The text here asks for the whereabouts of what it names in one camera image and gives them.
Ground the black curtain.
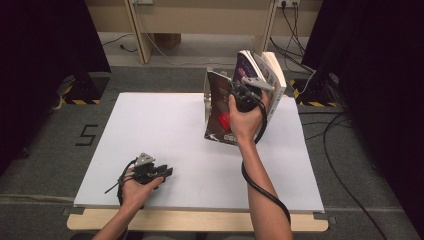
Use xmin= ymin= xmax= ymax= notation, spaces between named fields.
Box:
xmin=0 ymin=0 xmax=112 ymax=176
xmin=301 ymin=0 xmax=424 ymax=234

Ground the white socket with plugs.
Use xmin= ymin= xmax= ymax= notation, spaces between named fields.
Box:
xmin=277 ymin=0 xmax=302 ymax=9

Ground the black power cable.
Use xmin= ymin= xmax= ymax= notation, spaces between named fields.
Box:
xmin=269 ymin=1 xmax=316 ymax=73

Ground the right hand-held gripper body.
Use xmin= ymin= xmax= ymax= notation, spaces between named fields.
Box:
xmin=234 ymin=76 xmax=276 ymax=113

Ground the person's right hand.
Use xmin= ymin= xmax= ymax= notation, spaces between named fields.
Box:
xmin=228 ymin=92 xmax=270 ymax=145

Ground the beige desk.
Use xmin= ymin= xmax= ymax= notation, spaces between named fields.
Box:
xmin=84 ymin=0 xmax=324 ymax=66

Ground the light wooden table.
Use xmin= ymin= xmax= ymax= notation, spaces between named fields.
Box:
xmin=66 ymin=92 xmax=330 ymax=233

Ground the black stand base striped tape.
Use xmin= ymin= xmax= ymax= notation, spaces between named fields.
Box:
xmin=289 ymin=73 xmax=344 ymax=108
xmin=53 ymin=72 xmax=112 ymax=106

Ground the black table corner bracket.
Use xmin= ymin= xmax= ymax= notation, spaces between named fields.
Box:
xmin=312 ymin=212 xmax=337 ymax=225

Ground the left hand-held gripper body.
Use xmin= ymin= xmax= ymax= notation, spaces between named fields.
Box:
xmin=133 ymin=152 xmax=167 ymax=185

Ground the cardboard box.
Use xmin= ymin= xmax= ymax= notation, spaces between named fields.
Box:
xmin=153 ymin=33 xmax=183 ymax=51

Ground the person's left hand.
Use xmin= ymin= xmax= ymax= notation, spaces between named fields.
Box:
xmin=120 ymin=167 xmax=166 ymax=210

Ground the thin black floor cable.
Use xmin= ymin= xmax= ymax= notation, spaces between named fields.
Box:
xmin=100 ymin=32 xmax=139 ymax=54

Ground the white magazine with picture grid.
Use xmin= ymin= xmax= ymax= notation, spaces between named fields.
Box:
xmin=254 ymin=50 xmax=288 ymax=125

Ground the dark brown magazine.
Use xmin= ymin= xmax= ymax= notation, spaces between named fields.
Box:
xmin=203 ymin=69 xmax=242 ymax=147

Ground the beige expandable book rack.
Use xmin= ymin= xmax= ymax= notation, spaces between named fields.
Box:
xmin=203 ymin=66 xmax=232 ymax=118

